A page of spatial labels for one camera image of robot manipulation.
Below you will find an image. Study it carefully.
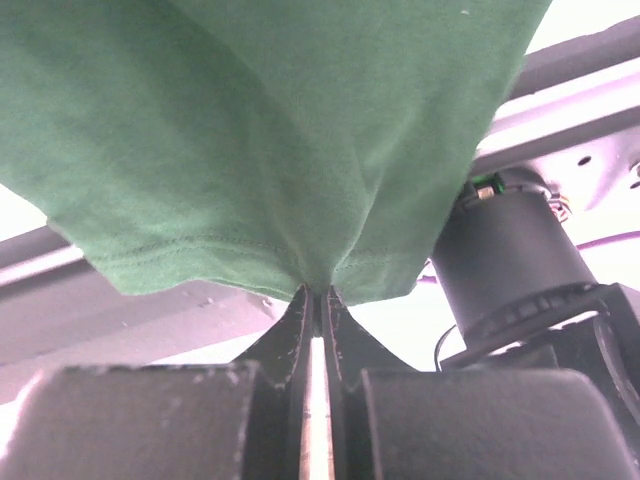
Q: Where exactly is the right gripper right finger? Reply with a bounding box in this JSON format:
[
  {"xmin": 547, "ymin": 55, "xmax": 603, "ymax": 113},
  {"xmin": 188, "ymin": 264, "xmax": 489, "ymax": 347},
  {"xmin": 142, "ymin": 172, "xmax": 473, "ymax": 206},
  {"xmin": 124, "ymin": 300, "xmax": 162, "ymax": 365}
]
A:
[{"xmin": 319, "ymin": 284, "xmax": 639, "ymax": 479}]

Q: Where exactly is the white and green t-shirt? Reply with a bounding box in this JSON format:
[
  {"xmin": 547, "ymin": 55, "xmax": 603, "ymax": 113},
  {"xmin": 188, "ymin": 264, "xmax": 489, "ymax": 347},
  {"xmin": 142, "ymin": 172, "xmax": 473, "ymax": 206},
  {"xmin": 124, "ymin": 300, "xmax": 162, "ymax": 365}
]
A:
[{"xmin": 0, "ymin": 0, "xmax": 554, "ymax": 307}]

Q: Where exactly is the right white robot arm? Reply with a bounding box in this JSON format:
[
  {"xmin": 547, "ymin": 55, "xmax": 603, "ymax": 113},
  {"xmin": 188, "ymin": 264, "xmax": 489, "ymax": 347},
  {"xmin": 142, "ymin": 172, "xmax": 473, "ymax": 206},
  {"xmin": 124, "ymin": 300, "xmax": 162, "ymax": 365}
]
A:
[{"xmin": 1, "ymin": 169, "xmax": 639, "ymax": 479}]

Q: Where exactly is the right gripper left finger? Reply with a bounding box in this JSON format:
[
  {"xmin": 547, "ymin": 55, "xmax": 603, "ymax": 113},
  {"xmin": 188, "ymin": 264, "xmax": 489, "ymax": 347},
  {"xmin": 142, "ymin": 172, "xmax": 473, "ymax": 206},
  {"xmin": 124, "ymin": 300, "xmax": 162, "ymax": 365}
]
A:
[{"xmin": 1, "ymin": 287, "xmax": 313, "ymax": 480}]

